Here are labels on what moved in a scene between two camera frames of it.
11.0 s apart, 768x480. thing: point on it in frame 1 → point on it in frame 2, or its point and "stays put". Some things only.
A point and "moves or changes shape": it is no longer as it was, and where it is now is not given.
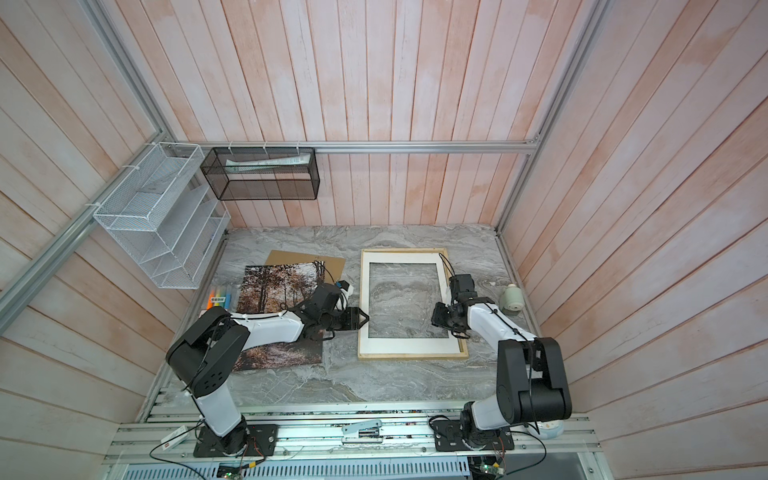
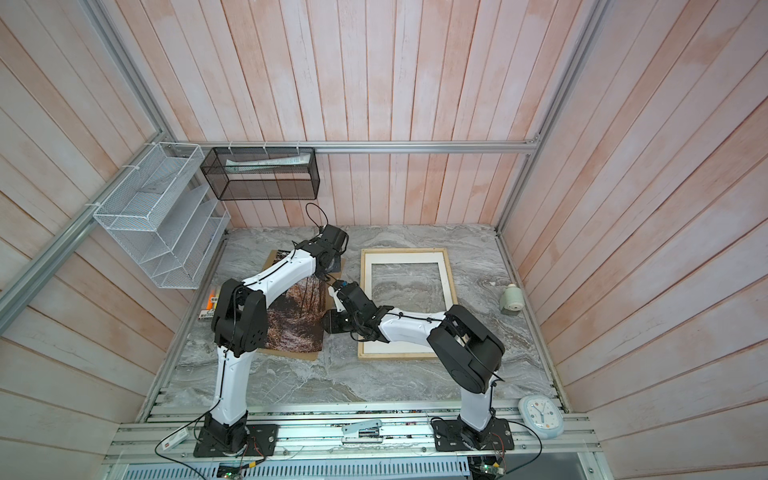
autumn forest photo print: x=273 y=288 moves or changes shape
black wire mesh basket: x=262 y=174 stays put
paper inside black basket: x=240 y=165 stays put
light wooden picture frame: x=383 y=356 stays put
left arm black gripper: x=353 y=317 → x=337 y=254
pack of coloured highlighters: x=219 y=296 stays put
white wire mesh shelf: x=163 y=212 stays put
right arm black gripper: x=437 y=317 → x=332 y=317
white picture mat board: x=406 y=344 stays put
